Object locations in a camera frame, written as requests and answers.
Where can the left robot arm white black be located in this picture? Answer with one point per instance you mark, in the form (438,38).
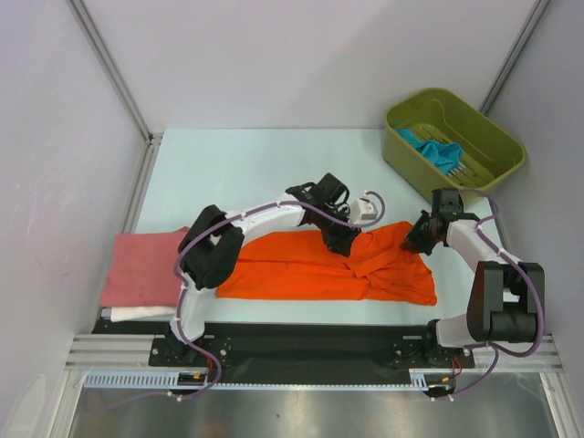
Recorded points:
(208,253)

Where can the olive green plastic basket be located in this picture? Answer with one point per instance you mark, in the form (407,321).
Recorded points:
(489,154)

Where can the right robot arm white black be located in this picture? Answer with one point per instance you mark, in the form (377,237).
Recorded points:
(506,303)

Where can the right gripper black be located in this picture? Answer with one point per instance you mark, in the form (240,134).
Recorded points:
(412,240)

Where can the folded white t shirt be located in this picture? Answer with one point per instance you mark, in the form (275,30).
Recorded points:
(119,314)

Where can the orange t shirt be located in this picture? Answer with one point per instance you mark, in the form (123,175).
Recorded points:
(297,265)

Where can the folded pink t shirt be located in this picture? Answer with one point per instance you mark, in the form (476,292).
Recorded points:
(141,271)

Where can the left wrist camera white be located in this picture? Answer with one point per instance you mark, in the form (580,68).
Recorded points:
(363,210)

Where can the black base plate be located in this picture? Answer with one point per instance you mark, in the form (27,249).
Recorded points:
(326,352)

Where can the grey slotted cable duct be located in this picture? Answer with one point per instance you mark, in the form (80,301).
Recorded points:
(402,380)

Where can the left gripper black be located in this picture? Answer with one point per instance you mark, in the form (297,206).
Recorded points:
(341,242)

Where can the teal t shirt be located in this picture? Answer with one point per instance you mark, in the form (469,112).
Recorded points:
(445,157)

